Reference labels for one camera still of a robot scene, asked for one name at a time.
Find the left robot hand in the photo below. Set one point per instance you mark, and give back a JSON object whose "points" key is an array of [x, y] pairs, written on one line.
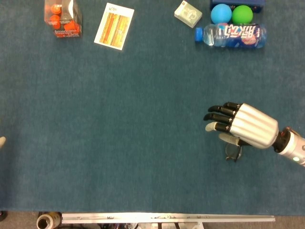
{"points": [[2, 142]]}

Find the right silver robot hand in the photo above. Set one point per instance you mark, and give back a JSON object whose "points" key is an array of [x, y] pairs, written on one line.
{"points": [[255, 126]]}

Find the thin-framed eyeglasses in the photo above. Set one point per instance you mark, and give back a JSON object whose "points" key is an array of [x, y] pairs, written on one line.
{"points": [[232, 151]]}

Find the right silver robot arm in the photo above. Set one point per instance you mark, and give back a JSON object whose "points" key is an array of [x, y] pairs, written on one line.
{"points": [[293, 148]]}

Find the brown tape roll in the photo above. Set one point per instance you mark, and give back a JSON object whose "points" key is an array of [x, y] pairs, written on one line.
{"points": [[48, 220]]}

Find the plastic bottle with blue label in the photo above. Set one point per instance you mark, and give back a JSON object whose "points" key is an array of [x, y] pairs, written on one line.
{"points": [[233, 35]]}

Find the green ball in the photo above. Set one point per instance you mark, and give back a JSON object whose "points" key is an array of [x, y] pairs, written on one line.
{"points": [[241, 14]]}

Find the blue ball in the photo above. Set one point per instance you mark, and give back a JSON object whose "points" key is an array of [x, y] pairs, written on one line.
{"points": [[221, 14]]}

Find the blue felt table mat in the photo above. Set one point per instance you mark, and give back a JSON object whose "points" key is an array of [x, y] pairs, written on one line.
{"points": [[119, 119]]}

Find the dark blue box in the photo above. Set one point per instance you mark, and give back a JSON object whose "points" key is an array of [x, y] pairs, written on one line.
{"points": [[238, 2]]}

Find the clear box with red cups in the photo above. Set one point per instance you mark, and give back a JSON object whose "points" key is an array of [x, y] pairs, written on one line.
{"points": [[66, 31]]}

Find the small white green box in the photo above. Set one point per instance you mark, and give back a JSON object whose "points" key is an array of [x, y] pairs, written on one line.
{"points": [[188, 14]]}

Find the white card with orange print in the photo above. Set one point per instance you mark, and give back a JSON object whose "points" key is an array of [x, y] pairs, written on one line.
{"points": [[114, 26]]}

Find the aluminium rail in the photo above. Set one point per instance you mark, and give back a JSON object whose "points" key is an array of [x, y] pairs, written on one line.
{"points": [[166, 217]]}

